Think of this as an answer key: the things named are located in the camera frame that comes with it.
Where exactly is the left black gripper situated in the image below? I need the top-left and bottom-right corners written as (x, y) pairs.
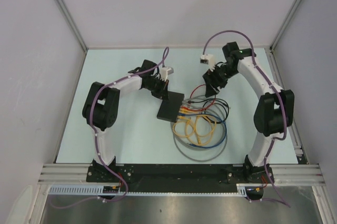
top-left (145, 77), bottom-right (169, 102)

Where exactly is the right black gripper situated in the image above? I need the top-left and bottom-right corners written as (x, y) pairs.
top-left (203, 64), bottom-right (239, 98)

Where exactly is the red ethernet cable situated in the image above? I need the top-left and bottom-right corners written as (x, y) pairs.
top-left (181, 83), bottom-right (211, 113)

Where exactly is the black network switch box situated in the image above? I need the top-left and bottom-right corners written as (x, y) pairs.
top-left (156, 91), bottom-right (185, 123)

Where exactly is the yellow ethernet cable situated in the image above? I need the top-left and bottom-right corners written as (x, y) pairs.
top-left (172, 109), bottom-right (217, 146)

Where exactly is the black ethernet cable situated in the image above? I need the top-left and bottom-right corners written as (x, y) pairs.
top-left (184, 98), bottom-right (231, 124)

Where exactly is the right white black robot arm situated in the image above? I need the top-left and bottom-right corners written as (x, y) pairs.
top-left (200, 42), bottom-right (294, 182)

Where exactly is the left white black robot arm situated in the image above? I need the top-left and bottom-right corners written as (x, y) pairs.
top-left (82, 60), bottom-right (174, 182)

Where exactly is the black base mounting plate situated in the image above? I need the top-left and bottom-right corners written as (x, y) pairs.
top-left (86, 161), bottom-right (274, 196)

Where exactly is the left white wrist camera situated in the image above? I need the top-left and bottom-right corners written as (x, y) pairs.
top-left (160, 66), bottom-right (174, 81)

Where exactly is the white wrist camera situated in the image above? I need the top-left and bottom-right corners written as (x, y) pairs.
top-left (160, 66), bottom-right (174, 81)
top-left (200, 54), bottom-right (216, 69)

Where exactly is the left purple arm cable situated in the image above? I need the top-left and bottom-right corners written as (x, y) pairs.
top-left (49, 47), bottom-right (170, 209)

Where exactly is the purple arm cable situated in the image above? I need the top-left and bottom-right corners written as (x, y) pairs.
top-left (49, 47), bottom-right (170, 209)
top-left (203, 30), bottom-right (291, 208)

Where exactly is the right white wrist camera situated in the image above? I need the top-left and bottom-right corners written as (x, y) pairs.
top-left (200, 54), bottom-right (216, 69)

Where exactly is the blue ethernet cable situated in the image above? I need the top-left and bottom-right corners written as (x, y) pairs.
top-left (179, 112), bottom-right (227, 148)

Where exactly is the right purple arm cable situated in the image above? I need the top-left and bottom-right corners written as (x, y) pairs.
top-left (203, 30), bottom-right (291, 208)

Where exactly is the right aluminium side rail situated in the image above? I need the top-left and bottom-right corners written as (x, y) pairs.
top-left (265, 47), bottom-right (309, 164)

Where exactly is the aluminium front frame rail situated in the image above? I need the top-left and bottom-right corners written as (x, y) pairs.
top-left (38, 164), bottom-right (325, 186)

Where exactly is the grey slotted cable duct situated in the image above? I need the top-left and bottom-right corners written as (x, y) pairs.
top-left (48, 184), bottom-right (246, 197)

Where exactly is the right aluminium corner post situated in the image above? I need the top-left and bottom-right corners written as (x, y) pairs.
top-left (269, 0), bottom-right (303, 52)

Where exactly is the aluminium corner post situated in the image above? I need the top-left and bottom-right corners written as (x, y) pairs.
top-left (269, 0), bottom-right (303, 52)
top-left (54, 0), bottom-right (88, 53)

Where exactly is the left aluminium corner post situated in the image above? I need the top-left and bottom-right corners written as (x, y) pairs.
top-left (54, 0), bottom-right (88, 53)

